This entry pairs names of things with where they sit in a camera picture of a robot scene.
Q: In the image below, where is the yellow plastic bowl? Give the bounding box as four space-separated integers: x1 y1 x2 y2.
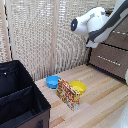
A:
68 80 88 96

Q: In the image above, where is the brown drawer cabinet black frame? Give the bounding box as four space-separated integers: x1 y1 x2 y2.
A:
86 9 128 83

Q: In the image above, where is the long silver drawer handle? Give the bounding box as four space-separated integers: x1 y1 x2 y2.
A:
97 55 122 66

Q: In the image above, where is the brown drawer with long handle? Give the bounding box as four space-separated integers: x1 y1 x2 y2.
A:
88 42 128 81

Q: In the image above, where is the beige bamboo folding screen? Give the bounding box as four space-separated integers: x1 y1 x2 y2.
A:
0 0 128 82

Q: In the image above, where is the brown drawer with short handle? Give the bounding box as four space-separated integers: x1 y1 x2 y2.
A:
103 14 128 51

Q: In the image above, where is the black fabric storage box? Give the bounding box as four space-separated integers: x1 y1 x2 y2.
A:
0 59 52 128

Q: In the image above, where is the colourful printed snack box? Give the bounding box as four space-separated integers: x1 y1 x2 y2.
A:
55 78 82 112

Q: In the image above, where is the blue plastic bowl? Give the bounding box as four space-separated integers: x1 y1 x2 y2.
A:
45 75 63 90

